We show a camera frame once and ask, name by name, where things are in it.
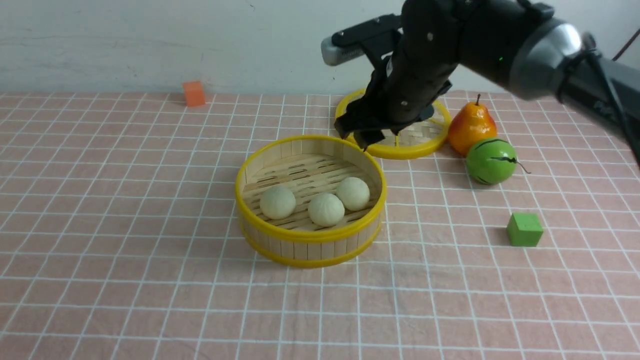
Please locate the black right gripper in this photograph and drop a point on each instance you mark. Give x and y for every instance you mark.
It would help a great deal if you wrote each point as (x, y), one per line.
(421, 64)

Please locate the white bun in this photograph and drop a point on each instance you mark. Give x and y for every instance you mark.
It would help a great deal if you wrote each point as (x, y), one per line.
(277, 202)
(354, 193)
(326, 210)

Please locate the white bun front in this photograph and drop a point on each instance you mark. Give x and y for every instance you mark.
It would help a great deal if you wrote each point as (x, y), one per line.
(326, 210)

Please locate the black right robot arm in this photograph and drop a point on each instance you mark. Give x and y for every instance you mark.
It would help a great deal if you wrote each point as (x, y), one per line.
(516, 44)

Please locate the bamboo steamer tray yellow rim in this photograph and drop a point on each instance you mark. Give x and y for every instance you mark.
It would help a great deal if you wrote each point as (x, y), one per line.
(309, 165)

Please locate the orange yellow toy pear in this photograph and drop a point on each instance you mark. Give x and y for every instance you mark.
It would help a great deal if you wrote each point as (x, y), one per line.
(472, 123)

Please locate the green toy watermelon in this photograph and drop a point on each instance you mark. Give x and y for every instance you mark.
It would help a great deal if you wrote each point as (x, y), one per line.
(492, 161)

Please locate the orange cube block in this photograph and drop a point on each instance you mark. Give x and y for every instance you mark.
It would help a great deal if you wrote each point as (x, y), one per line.
(193, 93)

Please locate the green cube block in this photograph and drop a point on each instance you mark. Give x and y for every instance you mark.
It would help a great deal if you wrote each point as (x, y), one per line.
(524, 230)

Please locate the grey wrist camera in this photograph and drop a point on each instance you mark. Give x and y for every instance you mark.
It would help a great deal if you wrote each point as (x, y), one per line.
(374, 38)

